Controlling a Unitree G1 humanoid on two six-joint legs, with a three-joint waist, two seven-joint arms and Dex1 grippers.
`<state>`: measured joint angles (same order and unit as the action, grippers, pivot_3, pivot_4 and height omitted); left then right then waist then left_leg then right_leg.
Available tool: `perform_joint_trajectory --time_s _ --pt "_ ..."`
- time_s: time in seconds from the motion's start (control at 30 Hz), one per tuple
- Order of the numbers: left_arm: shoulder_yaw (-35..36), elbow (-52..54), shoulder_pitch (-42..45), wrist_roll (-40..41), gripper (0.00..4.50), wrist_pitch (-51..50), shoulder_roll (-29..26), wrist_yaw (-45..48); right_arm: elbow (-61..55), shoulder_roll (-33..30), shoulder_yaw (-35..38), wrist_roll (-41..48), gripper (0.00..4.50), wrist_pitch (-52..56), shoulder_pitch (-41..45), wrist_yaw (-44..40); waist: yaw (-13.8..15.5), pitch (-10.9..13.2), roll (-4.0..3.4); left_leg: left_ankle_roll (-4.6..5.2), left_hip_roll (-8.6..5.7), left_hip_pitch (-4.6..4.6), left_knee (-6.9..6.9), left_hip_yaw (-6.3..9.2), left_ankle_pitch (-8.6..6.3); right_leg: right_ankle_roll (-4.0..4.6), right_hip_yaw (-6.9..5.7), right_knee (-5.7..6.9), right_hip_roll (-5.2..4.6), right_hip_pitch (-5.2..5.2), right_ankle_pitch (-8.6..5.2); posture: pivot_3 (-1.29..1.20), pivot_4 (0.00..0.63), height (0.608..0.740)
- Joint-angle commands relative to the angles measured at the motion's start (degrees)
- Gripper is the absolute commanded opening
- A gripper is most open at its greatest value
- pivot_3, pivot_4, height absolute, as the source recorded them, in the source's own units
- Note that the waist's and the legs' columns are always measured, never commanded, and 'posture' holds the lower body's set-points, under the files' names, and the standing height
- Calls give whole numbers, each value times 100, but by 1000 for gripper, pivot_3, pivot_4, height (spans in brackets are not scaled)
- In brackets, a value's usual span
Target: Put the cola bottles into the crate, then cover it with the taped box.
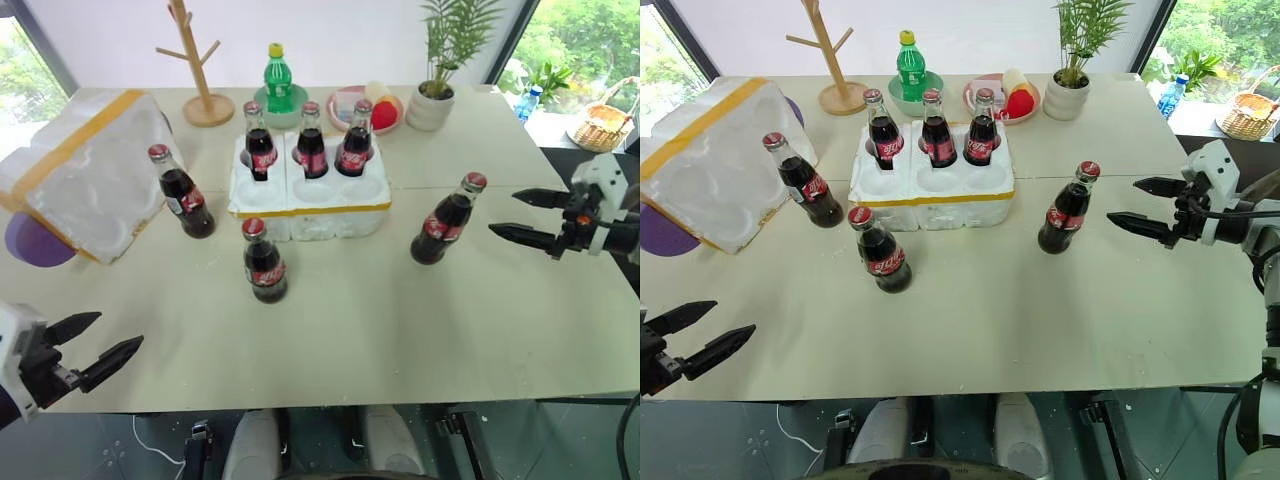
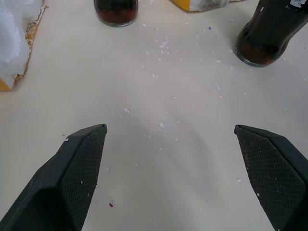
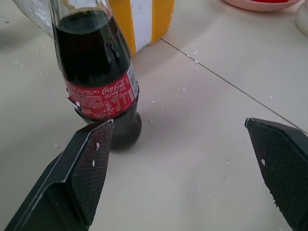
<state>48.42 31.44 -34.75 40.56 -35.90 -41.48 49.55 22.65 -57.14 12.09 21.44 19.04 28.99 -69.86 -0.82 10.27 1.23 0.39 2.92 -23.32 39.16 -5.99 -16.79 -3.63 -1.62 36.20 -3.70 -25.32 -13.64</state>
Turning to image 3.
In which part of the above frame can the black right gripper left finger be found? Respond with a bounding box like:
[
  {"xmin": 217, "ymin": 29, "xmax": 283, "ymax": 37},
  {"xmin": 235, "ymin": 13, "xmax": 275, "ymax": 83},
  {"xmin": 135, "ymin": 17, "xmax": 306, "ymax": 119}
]
[{"xmin": 4, "ymin": 119, "xmax": 114, "ymax": 231}]

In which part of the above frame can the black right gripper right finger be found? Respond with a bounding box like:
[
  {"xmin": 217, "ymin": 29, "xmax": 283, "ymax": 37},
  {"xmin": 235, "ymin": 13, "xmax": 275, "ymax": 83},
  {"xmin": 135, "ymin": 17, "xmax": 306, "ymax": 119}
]
[{"xmin": 244, "ymin": 117, "xmax": 308, "ymax": 231}]

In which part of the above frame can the cola bottle with red label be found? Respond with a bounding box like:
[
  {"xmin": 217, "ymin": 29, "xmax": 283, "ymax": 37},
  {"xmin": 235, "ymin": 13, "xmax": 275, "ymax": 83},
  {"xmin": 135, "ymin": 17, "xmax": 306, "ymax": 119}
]
[{"xmin": 49, "ymin": 0, "xmax": 142, "ymax": 151}]

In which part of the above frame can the yellow and white box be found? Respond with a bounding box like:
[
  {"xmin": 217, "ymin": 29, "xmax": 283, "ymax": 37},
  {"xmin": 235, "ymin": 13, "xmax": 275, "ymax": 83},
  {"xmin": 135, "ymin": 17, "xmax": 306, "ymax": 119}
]
[{"xmin": 107, "ymin": 0, "xmax": 176, "ymax": 54}]

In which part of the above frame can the white rounded object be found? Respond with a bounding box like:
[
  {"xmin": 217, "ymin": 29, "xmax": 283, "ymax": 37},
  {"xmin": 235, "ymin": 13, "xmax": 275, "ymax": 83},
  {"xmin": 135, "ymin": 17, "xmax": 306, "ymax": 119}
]
[{"xmin": 295, "ymin": 0, "xmax": 308, "ymax": 37}]

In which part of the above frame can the pink plate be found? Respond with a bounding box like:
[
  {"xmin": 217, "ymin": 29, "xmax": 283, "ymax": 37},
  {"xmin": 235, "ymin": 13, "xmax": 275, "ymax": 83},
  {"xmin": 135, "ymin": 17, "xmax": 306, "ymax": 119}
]
[{"xmin": 223, "ymin": 0, "xmax": 300, "ymax": 12}]

